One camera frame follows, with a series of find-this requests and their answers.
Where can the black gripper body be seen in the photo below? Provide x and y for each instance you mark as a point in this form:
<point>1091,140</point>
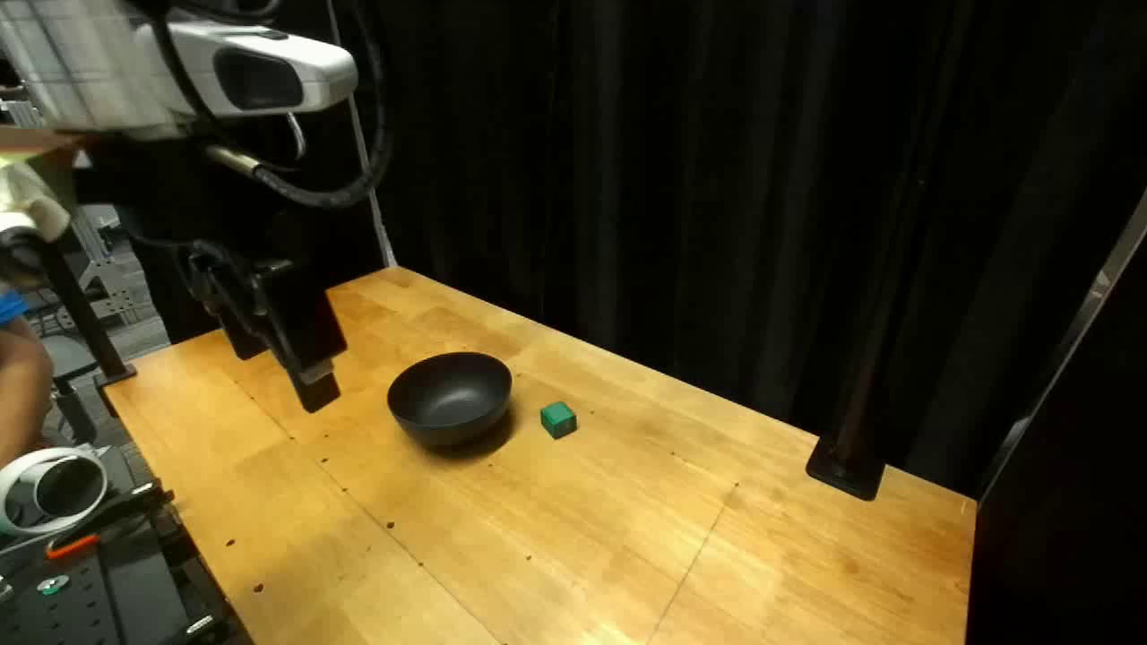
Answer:
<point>301,313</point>

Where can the black curtain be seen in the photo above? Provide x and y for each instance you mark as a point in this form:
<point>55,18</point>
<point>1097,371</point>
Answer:
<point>738,181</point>

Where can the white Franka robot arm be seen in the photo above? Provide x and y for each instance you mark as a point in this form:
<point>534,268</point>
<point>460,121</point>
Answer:
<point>254,65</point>

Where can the black tripod leg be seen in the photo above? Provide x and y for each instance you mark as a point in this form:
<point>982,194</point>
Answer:
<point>82,310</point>

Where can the green cube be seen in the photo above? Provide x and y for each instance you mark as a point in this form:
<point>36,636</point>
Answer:
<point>558,422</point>

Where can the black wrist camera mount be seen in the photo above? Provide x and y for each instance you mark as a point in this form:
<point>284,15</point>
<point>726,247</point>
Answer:
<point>231,298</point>

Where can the black perforated breadboard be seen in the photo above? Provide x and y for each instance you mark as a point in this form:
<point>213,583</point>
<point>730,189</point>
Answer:
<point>109,593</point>

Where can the person's forearm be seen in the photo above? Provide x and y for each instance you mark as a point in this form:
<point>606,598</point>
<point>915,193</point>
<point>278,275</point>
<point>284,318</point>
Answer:
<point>20,388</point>

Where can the black post with base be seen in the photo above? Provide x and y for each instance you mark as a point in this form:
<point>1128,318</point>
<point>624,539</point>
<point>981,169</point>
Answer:
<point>861,397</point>

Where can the black bowl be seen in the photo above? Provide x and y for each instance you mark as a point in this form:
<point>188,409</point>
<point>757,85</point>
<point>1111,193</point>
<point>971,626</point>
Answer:
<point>450,401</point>

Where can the white VR controller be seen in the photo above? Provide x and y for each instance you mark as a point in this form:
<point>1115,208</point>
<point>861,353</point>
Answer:
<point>47,488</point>

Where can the black side panel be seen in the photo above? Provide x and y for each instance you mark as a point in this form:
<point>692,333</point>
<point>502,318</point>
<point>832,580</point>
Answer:
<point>1062,478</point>

